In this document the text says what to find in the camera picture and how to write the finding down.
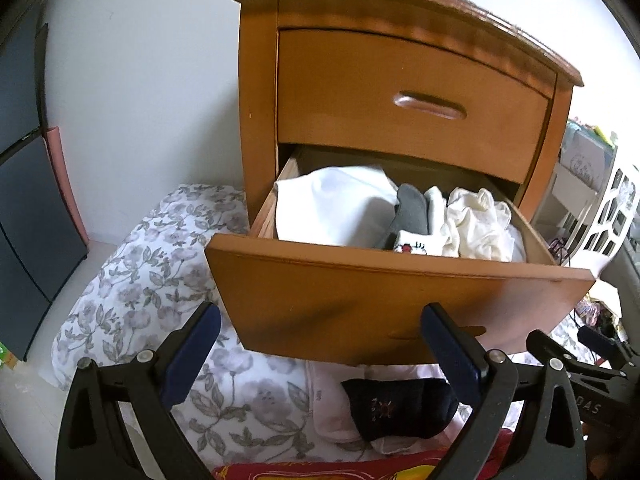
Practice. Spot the closed wooden drawer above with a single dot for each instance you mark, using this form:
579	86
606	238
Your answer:
400	75

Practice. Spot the red floral blanket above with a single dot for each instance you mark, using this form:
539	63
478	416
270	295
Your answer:
325	470

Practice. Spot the crumpled beige paper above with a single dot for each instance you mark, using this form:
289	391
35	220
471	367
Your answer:
607	290

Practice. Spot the large white garment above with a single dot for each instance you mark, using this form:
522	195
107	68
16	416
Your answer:
330	205

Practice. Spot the navy sock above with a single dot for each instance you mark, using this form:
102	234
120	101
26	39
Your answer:
395	405

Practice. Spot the colourful snack packets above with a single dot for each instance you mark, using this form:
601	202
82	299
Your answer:
589	312

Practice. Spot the white lattice shelf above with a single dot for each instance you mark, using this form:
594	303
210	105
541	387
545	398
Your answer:
615	210

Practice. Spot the white sock with cartoon print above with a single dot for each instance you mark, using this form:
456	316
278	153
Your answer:
415	246

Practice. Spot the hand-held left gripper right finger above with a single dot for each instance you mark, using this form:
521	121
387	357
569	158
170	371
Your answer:
450	355

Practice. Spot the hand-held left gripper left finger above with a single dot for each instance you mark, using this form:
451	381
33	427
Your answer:
192	355

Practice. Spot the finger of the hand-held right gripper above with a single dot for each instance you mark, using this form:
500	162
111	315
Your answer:
600	342
540	342

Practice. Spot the pale pink garment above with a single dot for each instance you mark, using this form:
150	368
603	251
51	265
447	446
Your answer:
330	410

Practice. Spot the wooden drawer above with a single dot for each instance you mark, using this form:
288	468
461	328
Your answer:
350	300
400	75

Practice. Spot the white knit cloth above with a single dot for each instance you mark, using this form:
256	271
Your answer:
442	220

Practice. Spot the wooden nightstand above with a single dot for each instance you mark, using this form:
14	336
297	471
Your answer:
260	110

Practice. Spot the grey floral mat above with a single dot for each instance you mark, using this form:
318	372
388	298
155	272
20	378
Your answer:
150	285

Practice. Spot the green packet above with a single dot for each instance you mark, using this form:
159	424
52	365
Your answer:
6	355

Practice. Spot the pale printed box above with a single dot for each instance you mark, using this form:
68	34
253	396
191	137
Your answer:
585	160

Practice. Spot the cream garment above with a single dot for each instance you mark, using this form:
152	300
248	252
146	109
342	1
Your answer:
480	225

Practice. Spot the grey sock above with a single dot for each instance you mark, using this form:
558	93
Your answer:
412	210

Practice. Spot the black hair accessory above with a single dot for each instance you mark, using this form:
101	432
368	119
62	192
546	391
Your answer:
607	319

